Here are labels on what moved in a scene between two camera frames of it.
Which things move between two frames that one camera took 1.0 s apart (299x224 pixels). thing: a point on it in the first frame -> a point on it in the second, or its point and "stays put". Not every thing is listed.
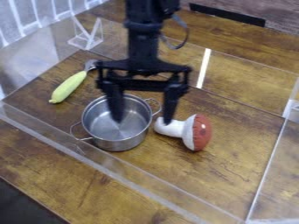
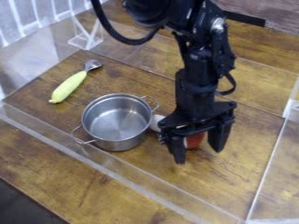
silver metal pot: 116,136 stays put
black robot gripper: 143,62 -> 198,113
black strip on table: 229,15 stays put
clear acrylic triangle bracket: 87,40 stays put
